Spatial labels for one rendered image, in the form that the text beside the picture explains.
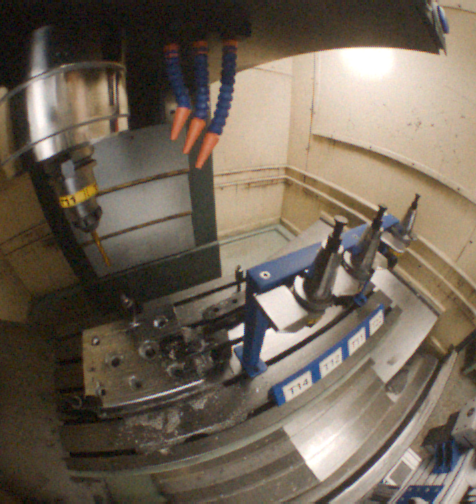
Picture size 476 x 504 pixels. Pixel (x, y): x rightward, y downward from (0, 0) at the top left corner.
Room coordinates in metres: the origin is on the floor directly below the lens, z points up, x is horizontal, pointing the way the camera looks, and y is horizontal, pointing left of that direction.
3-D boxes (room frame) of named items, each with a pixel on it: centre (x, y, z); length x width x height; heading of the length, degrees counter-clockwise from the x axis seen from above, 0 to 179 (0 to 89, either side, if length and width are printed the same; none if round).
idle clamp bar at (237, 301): (0.36, -0.02, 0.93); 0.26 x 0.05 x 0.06; 122
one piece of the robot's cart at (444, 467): (-0.33, -0.65, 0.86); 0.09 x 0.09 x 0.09; 32
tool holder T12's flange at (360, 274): (0.21, -0.20, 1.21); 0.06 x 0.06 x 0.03
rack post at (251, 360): (0.19, -0.03, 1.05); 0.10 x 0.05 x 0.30; 27
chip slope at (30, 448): (-0.12, 0.78, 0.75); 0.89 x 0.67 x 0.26; 27
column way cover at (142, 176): (0.58, 0.39, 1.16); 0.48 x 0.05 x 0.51; 117
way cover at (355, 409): (-0.09, -0.17, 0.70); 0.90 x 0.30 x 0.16; 117
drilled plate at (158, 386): (0.14, 0.26, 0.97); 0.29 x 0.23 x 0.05; 117
